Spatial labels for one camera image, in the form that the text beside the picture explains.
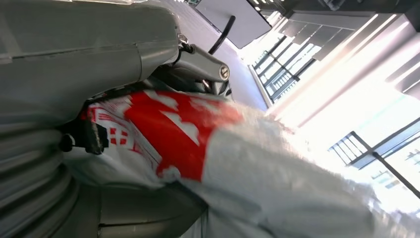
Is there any white red-printed courier package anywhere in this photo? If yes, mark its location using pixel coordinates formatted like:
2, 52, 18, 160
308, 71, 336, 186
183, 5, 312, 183
64, 89, 420, 238

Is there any black curved tube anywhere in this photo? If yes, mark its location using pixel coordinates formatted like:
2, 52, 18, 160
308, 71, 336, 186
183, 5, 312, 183
208, 14, 237, 56

